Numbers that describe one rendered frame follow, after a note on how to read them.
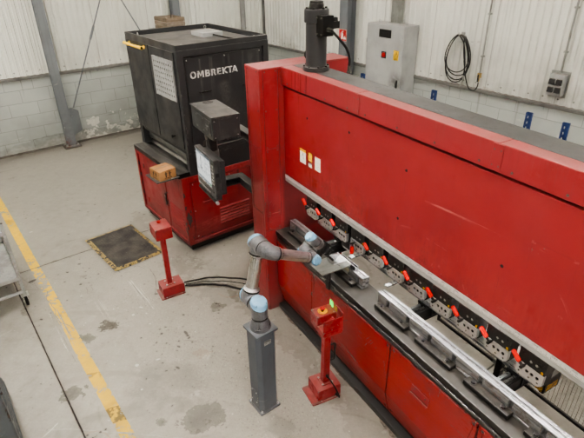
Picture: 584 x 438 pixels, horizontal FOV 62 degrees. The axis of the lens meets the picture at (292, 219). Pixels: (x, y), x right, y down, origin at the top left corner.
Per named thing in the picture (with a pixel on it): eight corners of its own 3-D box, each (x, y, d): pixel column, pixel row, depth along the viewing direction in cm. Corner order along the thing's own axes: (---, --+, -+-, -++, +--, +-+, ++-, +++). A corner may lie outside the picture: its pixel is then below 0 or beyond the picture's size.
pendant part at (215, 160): (198, 182, 443) (194, 144, 426) (210, 179, 448) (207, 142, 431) (216, 201, 409) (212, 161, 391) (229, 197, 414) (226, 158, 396)
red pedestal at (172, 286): (156, 290, 506) (143, 221, 466) (179, 282, 517) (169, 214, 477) (162, 301, 491) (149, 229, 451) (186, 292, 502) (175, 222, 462)
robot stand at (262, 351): (262, 416, 367) (256, 339, 330) (248, 401, 379) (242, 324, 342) (281, 404, 377) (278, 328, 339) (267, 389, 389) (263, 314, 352)
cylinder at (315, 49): (297, 69, 364) (297, 0, 341) (325, 64, 375) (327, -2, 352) (322, 77, 338) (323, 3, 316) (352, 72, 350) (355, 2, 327)
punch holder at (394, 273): (386, 273, 325) (388, 252, 317) (395, 269, 329) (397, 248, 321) (401, 285, 314) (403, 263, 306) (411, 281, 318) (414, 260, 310)
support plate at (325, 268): (308, 264, 369) (308, 263, 368) (337, 254, 380) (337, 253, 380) (321, 276, 355) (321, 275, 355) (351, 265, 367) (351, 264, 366)
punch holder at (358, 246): (349, 246, 356) (351, 227, 348) (359, 243, 359) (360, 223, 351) (362, 255, 344) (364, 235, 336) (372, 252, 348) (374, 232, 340)
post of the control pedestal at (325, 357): (320, 378, 383) (321, 326, 357) (326, 376, 385) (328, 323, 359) (323, 383, 379) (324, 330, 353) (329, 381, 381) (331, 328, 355)
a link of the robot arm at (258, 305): (255, 323, 329) (255, 307, 322) (247, 312, 339) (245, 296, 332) (271, 317, 334) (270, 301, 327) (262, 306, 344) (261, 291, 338)
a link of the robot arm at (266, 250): (268, 248, 308) (325, 255, 338) (260, 240, 316) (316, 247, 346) (262, 263, 311) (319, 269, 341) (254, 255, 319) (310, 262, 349)
